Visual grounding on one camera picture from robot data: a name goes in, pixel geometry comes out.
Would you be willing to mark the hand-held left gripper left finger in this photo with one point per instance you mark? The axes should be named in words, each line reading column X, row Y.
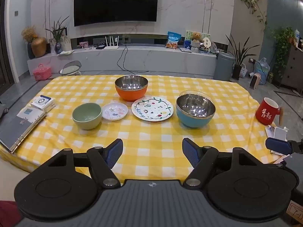
column 113, row 153

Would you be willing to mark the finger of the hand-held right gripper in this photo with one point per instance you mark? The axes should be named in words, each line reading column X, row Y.
column 279, row 146

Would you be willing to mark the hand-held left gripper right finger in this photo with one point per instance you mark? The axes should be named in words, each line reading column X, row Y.
column 191, row 153

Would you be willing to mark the blue steel bowl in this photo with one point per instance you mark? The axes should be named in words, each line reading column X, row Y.
column 194, row 121

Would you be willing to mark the green ceramic bowl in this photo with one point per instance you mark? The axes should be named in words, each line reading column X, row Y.
column 86, row 123

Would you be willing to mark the small white patterned plate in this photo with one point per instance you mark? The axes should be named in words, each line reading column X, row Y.
column 114, row 111

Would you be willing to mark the large white painted plate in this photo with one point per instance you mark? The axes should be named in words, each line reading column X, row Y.
column 152, row 110

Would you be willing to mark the orange steel bowl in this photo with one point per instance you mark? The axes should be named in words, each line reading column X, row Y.
column 127, row 95

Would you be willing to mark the white phone stand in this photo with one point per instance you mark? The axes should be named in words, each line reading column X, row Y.
column 280, row 132

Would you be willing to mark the yellow checked tablecloth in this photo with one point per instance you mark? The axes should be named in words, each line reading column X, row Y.
column 151, row 146

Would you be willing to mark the cardboard box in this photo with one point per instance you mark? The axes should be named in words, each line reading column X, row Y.
column 296, row 214

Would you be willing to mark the small beige heater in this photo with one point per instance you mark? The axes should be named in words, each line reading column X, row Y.
column 255, row 81

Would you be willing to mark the small green can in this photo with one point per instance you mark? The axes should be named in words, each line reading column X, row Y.
column 271, row 77

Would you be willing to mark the large blue water bottle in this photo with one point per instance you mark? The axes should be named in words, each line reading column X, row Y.
column 263, row 72

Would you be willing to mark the grey drawer cabinet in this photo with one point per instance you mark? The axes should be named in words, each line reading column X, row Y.
column 293, row 68

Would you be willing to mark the white woven basket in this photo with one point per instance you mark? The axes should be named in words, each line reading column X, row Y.
column 243, row 72

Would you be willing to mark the potted snake plant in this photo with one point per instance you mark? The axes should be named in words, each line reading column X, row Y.
column 236, row 72

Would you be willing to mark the white and blue box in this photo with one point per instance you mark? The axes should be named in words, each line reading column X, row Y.
column 42, row 102

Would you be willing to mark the grey trash can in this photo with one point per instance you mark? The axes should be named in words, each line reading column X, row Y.
column 223, row 67

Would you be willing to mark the white booklet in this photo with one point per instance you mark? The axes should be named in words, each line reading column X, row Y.
column 28, row 112

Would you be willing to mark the grey round chair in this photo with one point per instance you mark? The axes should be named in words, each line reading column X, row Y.
column 69, row 69

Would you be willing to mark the white marble television console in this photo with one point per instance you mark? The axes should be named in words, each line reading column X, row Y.
column 161, row 60

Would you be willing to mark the flat book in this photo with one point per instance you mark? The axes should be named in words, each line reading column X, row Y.
column 185, row 50

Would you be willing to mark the green ivy plant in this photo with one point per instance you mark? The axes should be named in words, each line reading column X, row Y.
column 283, row 40

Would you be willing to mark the white router with antennas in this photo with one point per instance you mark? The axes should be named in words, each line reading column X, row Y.
column 111, row 47

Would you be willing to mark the black flat device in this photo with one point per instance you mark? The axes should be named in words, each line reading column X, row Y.
column 100, row 47

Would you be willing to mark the pink plastic basket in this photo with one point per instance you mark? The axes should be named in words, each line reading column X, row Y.
column 42, row 73

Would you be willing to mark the blue carton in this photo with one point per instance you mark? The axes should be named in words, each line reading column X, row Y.
column 187, row 44

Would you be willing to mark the loose papers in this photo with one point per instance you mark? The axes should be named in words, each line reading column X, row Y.
column 66, row 52

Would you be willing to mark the white round hand fan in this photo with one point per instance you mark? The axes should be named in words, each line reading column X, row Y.
column 206, row 42

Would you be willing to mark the pink photo card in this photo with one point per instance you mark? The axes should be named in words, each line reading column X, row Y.
column 84, row 45

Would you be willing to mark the blue snack bag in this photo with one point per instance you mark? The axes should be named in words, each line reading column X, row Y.
column 173, row 40

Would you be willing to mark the brown teddy bear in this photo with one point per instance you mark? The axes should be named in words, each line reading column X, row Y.
column 196, row 36

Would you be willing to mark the green plant in blue vase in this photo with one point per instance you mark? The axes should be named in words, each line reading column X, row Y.
column 58, row 48

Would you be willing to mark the green calendar board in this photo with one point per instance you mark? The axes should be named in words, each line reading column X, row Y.
column 188, row 34

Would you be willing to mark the white sketch card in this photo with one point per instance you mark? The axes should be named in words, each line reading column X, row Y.
column 66, row 43

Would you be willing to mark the dark red clothing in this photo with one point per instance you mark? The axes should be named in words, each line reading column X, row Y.
column 9, row 214

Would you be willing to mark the gold vase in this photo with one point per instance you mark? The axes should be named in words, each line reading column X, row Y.
column 39, row 48

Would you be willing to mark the dark vase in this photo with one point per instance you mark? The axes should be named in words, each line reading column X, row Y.
column 30, row 52

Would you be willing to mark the hanging vine plant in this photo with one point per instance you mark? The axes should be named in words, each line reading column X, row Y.
column 252, row 3

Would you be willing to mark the dried yellow flowers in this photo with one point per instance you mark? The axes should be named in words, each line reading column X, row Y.
column 28, row 34

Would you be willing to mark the wall power outlet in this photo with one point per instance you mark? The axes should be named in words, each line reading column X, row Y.
column 252, row 60

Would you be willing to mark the black wall television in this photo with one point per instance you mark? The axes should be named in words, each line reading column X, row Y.
column 116, row 2

